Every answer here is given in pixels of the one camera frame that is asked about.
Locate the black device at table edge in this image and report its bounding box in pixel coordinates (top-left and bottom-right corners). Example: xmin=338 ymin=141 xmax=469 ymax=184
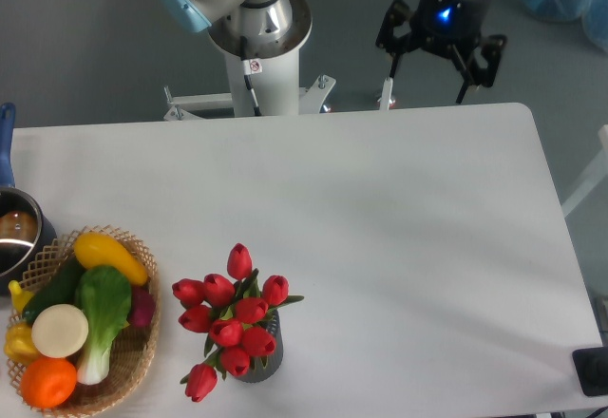
xmin=572 ymin=346 xmax=608 ymax=397

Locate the cream round bun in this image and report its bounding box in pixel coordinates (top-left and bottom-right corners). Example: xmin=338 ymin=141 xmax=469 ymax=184
xmin=31 ymin=304 xmax=88 ymax=358

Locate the red tulip bouquet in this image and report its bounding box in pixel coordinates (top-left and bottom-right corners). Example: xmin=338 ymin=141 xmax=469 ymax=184
xmin=172 ymin=243 xmax=304 ymax=403

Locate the orange fruit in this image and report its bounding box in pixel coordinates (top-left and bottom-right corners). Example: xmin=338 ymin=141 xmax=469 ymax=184
xmin=20 ymin=357 xmax=77 ymax=409

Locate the white frame at right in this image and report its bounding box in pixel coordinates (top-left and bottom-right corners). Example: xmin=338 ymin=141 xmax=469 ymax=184
xmin=561 ymin=124 xmax=607 ymax=218

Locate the green bok choy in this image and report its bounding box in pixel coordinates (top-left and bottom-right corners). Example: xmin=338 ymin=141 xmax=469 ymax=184
xmin=76 ymin=265 xmax=131 ymax=386

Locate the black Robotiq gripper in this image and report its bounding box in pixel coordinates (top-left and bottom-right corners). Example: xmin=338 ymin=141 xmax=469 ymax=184
xmin=375 ymin=0 xmax=507 ymax=105

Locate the yellow squash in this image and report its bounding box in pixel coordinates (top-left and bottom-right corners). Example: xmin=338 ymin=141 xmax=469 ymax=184
xmin=73 ymin=232 xmax=148 ymax=286

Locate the yellow bell pepper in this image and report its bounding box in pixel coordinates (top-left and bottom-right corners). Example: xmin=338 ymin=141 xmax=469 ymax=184
xmin=4 ymin=322 xmax=41 ymax=366

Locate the woven wicker basket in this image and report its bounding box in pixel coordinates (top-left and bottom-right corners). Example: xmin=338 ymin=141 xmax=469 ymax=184
xmin=20 ymin=226 xmax=162 ymax=417

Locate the blue handled saucepan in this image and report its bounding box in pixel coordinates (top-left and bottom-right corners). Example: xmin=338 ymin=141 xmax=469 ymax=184
xmin=1 ymin=103 xmax=56 ymax=296

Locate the dark green cucumber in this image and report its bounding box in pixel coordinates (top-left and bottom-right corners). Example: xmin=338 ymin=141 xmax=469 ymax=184
xmin=22 ymin=256 xmax=86 ymax=326

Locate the purple sweet potato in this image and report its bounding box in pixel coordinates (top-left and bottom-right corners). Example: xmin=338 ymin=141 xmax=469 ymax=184
xmin=127 ymin=286 xmax=156 ymax=328

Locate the small yellow banana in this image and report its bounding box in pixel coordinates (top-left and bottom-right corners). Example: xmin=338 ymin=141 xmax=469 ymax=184
xmin=8 ymin=280 xmax=34 ymax=314

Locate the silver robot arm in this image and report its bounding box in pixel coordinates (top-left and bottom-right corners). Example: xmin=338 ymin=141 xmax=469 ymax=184
xmin=161 ymin=0 xmax=506 ymax=101

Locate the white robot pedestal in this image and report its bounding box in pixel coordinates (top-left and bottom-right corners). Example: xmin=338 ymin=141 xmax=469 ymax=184
xmin=163 ymin=49 xmax=336 ymax=121

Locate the dark grey ribbed vase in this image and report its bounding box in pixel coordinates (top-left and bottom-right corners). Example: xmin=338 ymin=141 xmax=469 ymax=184
xmin=237 ymin=311 xmax=284 ymax=384

